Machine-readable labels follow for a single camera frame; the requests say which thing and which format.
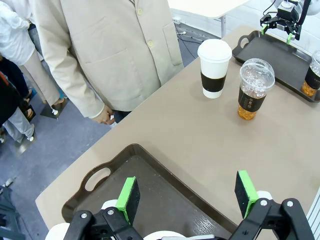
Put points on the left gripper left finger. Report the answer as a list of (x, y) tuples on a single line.
[(127, 197)]

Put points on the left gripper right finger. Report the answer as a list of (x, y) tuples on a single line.
[(246, 195)]

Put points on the aluminium frame profile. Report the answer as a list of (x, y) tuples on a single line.
[(314, 212)]

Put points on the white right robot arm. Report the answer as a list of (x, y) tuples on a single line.
[(315, 6)]

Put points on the person in white shirt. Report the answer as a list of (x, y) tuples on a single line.
[(17, 45)]

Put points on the person's right forearm beige sleeve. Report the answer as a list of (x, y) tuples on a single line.
[(75, 85)]

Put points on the clear dome-lid iced coffee cup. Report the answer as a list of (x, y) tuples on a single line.
[(312, 77), (250, 100)]

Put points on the person in beige coat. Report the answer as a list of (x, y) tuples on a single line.
[(112, 50)]

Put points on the person's right hand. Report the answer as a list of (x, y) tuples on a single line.
[(106, 116)]

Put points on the large white table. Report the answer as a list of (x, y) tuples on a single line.
[(207, 7)]

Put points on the brown plastic serving tray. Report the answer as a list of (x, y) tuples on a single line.
[(162, 195), (275, 62)]

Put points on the metal mannequin base plate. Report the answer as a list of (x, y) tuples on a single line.
[(53, 108)]

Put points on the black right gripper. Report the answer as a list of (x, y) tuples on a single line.
[(287, 17)]

